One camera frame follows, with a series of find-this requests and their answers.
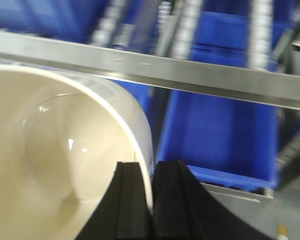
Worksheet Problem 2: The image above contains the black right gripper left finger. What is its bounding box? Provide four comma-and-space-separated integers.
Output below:
76, 162, 151, 240

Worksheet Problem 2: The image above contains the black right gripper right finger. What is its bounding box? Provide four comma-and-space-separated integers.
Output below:
152, 161, 269, 240

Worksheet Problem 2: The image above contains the white round bin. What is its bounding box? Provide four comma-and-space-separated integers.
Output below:
0, 63, 155, 240

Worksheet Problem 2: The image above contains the blue bin lower layer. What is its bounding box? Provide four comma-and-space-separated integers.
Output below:
156, 90, 279, 192

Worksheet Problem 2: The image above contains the right steel flow rack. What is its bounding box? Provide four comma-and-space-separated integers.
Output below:
0, 0, 300, 203

